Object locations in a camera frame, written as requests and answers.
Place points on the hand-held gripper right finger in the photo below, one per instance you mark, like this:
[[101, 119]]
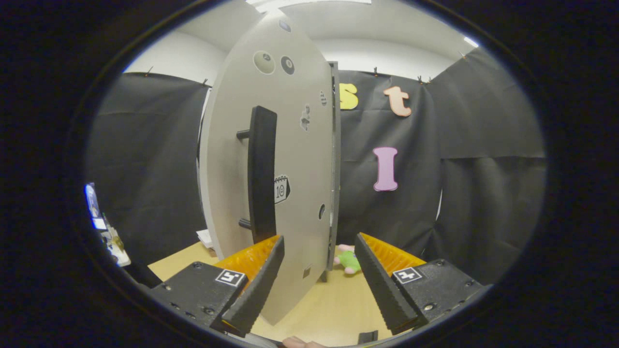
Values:
[[382, 290]]

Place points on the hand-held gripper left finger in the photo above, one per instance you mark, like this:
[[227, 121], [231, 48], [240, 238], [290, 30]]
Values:
[[251, 295]]

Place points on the grey shoe cabinet door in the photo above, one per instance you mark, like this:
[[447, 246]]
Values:
[[302, 169]]

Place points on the grey shoe cabinet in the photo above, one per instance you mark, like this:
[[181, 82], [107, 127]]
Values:
[[337, 145]]

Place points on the green plush toy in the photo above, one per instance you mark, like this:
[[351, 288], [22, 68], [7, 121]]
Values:
[[349, 262]]

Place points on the white book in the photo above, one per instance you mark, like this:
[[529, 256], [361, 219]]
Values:
[[205, 238]]

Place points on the white cluttered desk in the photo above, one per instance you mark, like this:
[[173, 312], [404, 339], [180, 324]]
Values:
[[118, 253]]

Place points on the black backdrop cloth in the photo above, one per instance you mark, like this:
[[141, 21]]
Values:
[[483, 193]]

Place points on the blue lit screen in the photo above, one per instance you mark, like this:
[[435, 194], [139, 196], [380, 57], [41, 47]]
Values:
[[92, 200]]

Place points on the small ceiling light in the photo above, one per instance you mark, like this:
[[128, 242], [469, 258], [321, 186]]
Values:
[[471, 42]]

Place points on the large ceiling light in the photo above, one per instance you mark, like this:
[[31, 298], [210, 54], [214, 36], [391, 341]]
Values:
[[309, 4]]

